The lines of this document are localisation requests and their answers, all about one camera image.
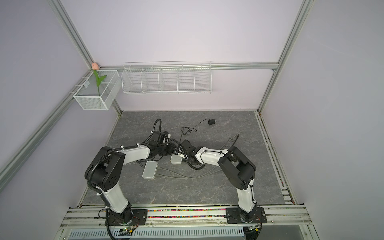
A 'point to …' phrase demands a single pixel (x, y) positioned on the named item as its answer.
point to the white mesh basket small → (97, 91)
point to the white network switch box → (176, 159)
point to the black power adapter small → (187, 130)
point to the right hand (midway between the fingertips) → (194, 153)
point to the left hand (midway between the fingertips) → (177, 150)
